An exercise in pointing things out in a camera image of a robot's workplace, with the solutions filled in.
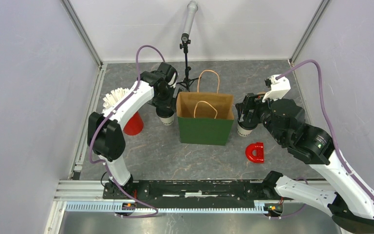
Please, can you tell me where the red horseshoe shaped object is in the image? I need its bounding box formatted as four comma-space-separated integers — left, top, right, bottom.
245, 142, 264, 164

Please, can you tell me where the red cup holder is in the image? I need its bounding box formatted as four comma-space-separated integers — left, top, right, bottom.
123, 112, 144, 136

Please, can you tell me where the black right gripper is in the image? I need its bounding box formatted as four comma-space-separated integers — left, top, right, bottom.
235, 90, 286, 144

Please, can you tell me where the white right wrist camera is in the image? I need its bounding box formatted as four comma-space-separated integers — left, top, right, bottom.
262, 75, 291, 102

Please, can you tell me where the green brown paper bag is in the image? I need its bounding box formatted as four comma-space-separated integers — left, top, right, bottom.
176, 69, 235, 146

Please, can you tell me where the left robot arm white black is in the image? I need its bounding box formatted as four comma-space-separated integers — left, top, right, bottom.
87, 62, 178, 199

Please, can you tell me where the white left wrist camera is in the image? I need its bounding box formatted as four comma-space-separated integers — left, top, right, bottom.
168, 71, 178, 88

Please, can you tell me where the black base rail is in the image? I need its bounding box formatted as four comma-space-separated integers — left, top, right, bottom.
103, 179, 295, 209

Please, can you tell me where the black tripod with grey tube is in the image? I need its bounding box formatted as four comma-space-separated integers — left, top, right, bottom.
177, 0, 199, 91

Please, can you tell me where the white paper coffee cup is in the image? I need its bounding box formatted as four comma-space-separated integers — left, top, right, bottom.
237, 122, 257, 137

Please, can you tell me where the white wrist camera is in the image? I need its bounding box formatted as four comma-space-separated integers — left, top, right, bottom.
262, 75, 291, 102
168, 71, 178, 88

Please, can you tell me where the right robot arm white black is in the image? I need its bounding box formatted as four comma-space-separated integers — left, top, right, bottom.
235, 93, 374, 234

